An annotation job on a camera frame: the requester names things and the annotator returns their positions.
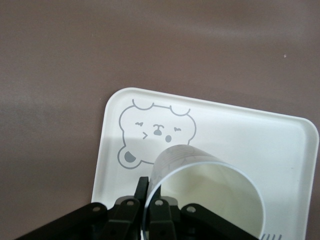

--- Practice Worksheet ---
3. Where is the white bear print tray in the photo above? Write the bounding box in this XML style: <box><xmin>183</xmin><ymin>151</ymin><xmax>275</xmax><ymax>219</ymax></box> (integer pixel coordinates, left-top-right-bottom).
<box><xmin>90</xmin><ymin>86</ymin><xmax>320</xmax><ymax>240</ymax></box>

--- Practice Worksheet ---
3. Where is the white plastic cup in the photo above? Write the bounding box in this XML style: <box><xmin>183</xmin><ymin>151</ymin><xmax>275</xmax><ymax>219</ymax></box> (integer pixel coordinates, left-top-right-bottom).
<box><xmin>143</xmin><ymin>143</ymin><xmax>266</xmax><ymax>240</ymax></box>

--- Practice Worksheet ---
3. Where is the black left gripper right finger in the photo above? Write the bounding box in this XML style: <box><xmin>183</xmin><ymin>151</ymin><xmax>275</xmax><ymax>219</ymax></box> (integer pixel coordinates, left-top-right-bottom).
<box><xmin>146</xmin><ymin>196</ymin><xmax>177</xmax><ymax>240</ymax></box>

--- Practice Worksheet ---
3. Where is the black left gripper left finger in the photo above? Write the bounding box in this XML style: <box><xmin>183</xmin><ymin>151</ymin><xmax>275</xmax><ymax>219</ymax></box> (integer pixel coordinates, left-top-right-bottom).
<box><xmin>104</xmin><ymin>176</ymin><xmax>151</xmax><ymax>240</ymax></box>

